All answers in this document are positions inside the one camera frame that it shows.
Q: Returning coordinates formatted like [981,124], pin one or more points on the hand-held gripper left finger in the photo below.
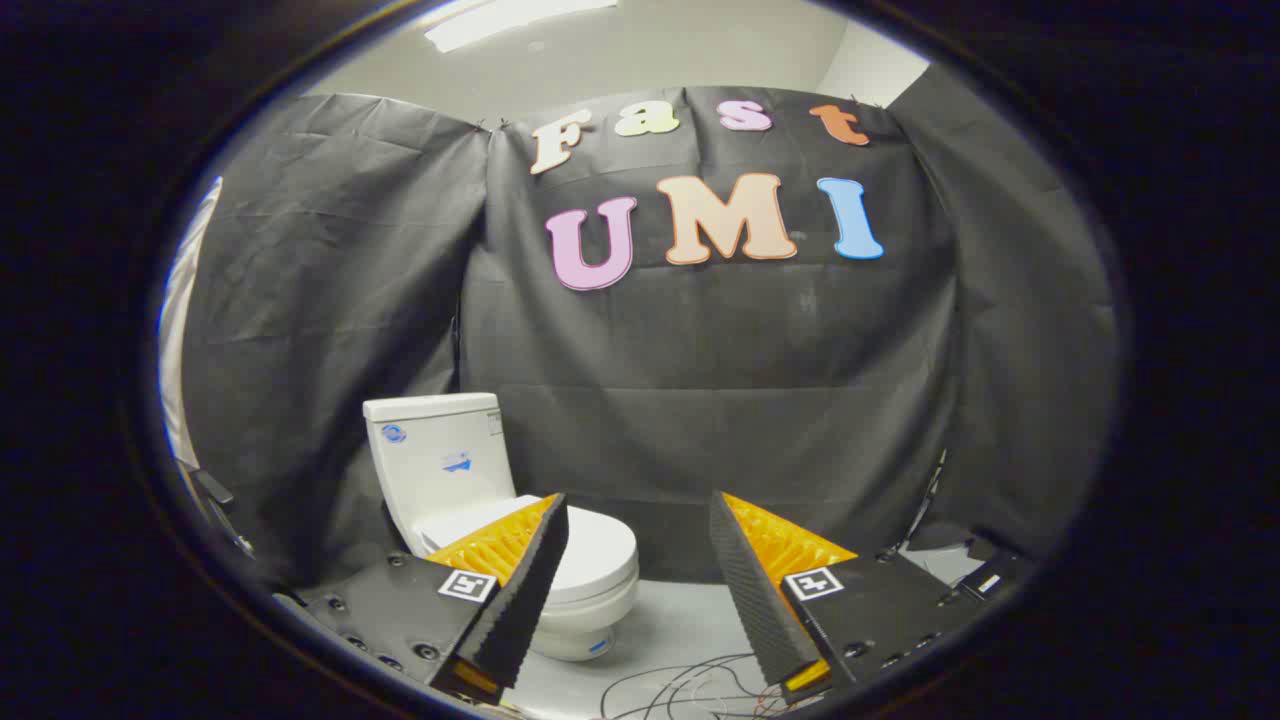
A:
[530,580]

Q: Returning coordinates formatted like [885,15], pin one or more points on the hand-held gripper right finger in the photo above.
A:
[745,580]

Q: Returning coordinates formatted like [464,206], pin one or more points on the white toilet lid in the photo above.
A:
[600,550]

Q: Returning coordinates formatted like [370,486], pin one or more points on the white toilet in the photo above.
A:
[440,460]

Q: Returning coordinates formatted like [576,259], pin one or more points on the black backdrop cloth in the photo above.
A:
[700,350]

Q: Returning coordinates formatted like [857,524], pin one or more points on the black box with white label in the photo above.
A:
[995,578]

